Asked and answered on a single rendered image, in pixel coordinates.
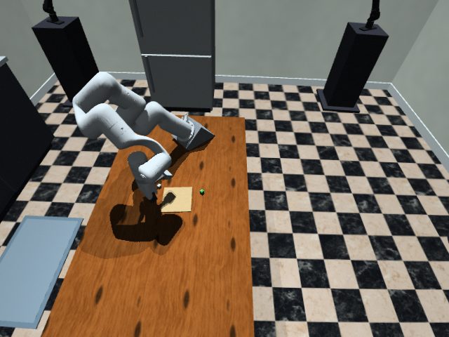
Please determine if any beige mat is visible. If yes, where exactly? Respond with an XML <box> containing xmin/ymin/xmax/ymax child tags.
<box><xmin>161</xmin><ymin>187</ymin><xmax>192</xmax><ymax>212</ymax></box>

